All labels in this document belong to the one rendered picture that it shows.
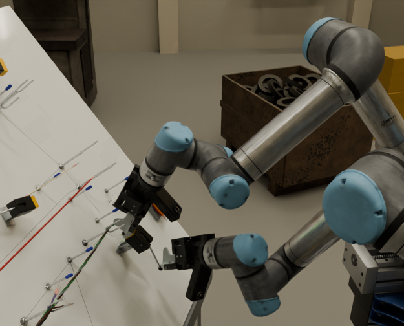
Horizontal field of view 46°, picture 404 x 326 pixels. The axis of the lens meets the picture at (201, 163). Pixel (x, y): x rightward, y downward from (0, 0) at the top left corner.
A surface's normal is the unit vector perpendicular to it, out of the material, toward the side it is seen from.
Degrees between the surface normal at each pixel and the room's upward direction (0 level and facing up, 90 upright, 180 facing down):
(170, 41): 90
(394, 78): 90
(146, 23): 90
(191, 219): 0
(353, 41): 35
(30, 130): 53
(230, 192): 90
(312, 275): 0
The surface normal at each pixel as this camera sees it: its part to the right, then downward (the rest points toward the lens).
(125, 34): 0.13, 0.46
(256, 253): 0.65, -0.22
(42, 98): 0.76, -0.44
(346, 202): -0.74, 0.26
